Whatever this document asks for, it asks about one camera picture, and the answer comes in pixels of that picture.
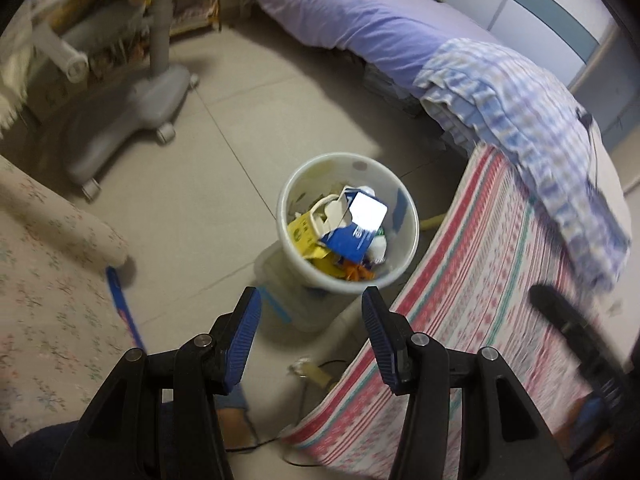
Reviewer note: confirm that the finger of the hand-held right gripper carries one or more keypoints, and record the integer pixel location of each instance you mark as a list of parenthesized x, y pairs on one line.
[(565, 320)]

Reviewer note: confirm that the grey wheeled chair base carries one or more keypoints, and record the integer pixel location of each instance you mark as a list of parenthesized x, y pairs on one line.
[(125, 110)]

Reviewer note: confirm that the person's dark trouser leg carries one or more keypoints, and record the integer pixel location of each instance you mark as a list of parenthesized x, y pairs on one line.
[(40, 450)]

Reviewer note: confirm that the blue and white carton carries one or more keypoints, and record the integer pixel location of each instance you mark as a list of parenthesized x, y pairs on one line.
[(350, 240)]

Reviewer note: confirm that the floral beige cushion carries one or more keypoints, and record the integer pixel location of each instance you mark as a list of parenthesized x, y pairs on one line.
[(50, 285)]

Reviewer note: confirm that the cluttered low shelf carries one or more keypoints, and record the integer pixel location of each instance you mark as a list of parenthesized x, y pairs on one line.
[(190, 0)]

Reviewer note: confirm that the purple bed sheet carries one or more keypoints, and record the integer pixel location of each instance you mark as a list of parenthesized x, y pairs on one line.
[(375, 25)]

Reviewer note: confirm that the orange wrapper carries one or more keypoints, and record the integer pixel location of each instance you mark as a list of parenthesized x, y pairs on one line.
[(357, 272)]

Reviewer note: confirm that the yellow snack packet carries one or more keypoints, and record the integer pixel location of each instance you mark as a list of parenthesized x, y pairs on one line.
[(302, 235)]

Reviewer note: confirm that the white ribbed roll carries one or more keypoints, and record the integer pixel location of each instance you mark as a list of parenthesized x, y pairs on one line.
[(65, 55)]

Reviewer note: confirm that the red striped patterned blanket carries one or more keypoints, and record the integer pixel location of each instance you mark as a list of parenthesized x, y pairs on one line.
[(475, 285)]

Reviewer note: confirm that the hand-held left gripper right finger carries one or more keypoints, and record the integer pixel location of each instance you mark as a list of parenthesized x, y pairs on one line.
[(382, 340)]

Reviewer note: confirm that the blue slipper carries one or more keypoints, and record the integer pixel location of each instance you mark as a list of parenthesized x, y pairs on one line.
[(232, 405)]

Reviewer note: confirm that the white plastic waste bin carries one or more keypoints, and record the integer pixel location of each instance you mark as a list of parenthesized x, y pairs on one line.
[(320, 170)]

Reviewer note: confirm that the yellow tube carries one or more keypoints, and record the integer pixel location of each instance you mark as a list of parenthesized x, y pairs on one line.
[(432, 221)]

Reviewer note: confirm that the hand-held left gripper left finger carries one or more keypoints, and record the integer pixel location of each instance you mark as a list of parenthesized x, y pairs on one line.
[(245, 340)]

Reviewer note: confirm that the white plastic container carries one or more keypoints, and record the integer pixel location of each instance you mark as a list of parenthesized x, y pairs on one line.
[(325, 215)]

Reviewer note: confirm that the blue checked blanket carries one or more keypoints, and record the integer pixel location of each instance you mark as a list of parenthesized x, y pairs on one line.
[(525, 110)]

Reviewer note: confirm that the yellow plug adapter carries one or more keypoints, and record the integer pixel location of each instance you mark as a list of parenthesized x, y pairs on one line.
[(312, 372)]

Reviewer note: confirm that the cream fringed cloth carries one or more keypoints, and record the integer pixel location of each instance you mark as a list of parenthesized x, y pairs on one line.
[(10, 75)]

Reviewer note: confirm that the white paper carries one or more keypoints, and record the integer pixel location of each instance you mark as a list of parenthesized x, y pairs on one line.
[(378, 250)]

